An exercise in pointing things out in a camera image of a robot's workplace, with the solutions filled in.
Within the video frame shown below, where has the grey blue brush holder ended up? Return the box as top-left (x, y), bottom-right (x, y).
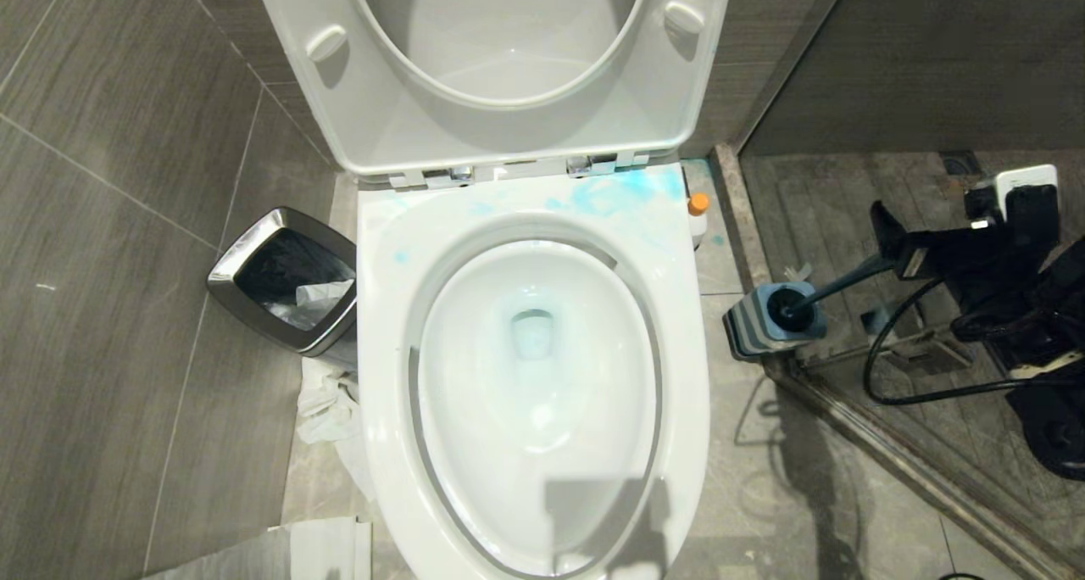
top-left (722, 281), bottom-right (829, 363)

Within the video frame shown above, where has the floor drain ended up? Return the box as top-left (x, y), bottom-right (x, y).
top-left (940, 149), bottom-right (985, 179)

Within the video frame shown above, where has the white toilet seat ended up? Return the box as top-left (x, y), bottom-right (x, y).
top-left (251, 0), bottom-right (737, 180)

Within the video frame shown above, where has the white toilet lid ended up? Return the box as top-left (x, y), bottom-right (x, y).
top-left (354, 0), bottom-right (650, 106)

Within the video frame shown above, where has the white toilet bowl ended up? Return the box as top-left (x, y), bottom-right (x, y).
top-left (356, 164), bottom-right (712, 580)

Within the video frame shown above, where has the black bin liner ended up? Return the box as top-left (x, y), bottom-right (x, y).
top-left (236, 227), bottom-right (356, 332)

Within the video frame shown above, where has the black cable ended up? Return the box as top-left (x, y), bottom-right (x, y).
top-left (862, 276), bottom-right (1085, 408)

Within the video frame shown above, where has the flat white paper sheet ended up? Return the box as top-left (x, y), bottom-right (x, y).
top-left (268, 516), bottom-right (373, 580)

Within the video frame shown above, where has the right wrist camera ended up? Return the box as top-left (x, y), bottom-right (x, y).
top-left (965, 164), bottom-right (1061, 243)

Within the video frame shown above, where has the cleaner bottle with orange cap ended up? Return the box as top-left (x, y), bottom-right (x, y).
top-left (684, 191), bottom-right (712, 251)

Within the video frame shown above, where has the stainless steel trash bin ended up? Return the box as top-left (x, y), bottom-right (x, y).
top-left (206, 207), bottom-right (359, 358)

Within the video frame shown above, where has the black toilet brush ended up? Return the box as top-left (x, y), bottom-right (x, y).
top-left (766, 253), bottom-right (899, 332)

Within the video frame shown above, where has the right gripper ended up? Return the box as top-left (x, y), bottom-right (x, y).
top-left (870, 200), bottom-right (1020, 287)

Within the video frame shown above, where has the crumpled white paper towel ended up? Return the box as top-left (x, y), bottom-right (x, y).
top-left (294, 357), bottom-right (375, 502)

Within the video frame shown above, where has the white tissue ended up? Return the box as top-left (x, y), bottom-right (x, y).
top-left (294, 279), bottom-right (355, 327)

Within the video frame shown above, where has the shower door threshold track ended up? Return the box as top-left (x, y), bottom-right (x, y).
top-left (710, 143), bottom-right (1071, 580)

